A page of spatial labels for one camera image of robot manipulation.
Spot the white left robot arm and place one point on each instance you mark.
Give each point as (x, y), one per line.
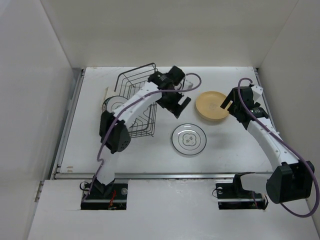
(165, 89)

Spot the white green-rimmed plate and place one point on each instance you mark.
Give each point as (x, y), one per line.
(105, 104)

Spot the cream cutlery holder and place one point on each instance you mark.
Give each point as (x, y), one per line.
(109, 92)

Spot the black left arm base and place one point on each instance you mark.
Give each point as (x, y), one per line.
(97, 196)

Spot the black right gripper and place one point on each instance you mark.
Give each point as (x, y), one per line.
(229, 98)

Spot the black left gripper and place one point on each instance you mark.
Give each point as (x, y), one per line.
(174, 107)

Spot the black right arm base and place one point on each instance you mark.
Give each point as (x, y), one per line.
(230, 195)

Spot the yellow plate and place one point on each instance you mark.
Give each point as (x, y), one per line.
(208, 106)

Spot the grey wire dish rack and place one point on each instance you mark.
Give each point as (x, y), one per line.
(130, 84)

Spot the aluminium rail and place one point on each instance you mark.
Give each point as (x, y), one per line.
(145, 176)

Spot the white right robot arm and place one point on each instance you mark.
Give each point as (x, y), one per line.
(290, 179)

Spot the white black-rimmed plate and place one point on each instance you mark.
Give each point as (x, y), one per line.
(115, 102)
(189, 139)

